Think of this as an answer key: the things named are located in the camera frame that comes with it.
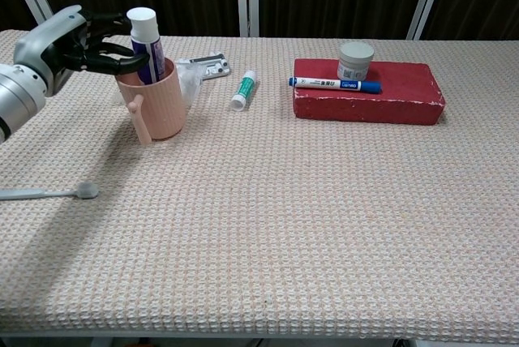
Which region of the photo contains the blue white marker pen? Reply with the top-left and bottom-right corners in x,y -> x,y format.
288,75 -> 383,95

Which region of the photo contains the clear blister pack with cartridges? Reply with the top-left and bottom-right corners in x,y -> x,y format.
187,52 -> 233,81

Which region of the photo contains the grey toothbrush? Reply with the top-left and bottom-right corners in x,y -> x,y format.
0,181 -> 100,202

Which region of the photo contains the clear plastic bag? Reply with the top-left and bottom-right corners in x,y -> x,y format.
174,58 -> 204,107

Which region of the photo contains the green white glue stick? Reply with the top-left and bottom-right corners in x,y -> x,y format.
230,69 -> 259,112

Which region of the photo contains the pink ribbed cup with handle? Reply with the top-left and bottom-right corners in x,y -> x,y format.
114,57 -> 188,146

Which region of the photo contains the small grey white jar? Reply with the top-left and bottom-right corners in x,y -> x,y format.
337,41 -> 375,82

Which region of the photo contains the red brick block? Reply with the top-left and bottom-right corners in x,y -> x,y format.
292,58 -> 447,126

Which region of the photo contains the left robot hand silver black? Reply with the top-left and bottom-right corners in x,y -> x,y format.
13,5 -> 152,99

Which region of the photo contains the purple white toothpaste tube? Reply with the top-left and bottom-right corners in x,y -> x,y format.
126,6 -> 167,86

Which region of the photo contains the beige waffle tablecloth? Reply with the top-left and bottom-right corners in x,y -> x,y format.
0,29 -> 519,345

